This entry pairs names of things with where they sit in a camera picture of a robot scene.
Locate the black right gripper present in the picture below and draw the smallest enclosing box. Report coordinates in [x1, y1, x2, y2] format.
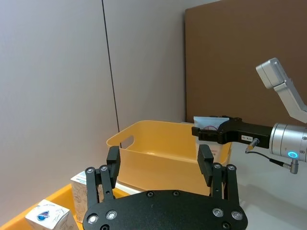
[191, 115, 273, 149]

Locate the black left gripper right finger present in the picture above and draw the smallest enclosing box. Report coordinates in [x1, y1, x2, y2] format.
[197, 144, 241, 206]

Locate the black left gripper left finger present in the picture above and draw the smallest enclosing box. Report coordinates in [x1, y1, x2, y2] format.
[85, 146, 121, 212]

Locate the white printed pouch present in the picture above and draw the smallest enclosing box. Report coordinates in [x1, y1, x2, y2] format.
[193, 115, 231, 166]

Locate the tall white patterned box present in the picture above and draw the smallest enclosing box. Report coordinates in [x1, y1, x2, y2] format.
[70, 171, 106, 224]

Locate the yellow shallow plastic tray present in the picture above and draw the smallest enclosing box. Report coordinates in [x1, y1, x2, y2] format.
[0, 183, 142, 230]

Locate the brown partition panel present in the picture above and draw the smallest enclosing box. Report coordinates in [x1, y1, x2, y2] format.
[184, 0, 307, 135]

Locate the white box with blue logo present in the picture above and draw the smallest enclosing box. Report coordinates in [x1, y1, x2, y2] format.
[24, 199, 71, 230]

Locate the yellow plastic bin with handles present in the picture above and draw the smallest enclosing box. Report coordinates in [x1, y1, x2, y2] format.
[106, 120, 233, 197]

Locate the thin dark gripper cable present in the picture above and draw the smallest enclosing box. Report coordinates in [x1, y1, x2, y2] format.
[244, 138, 300, 176]

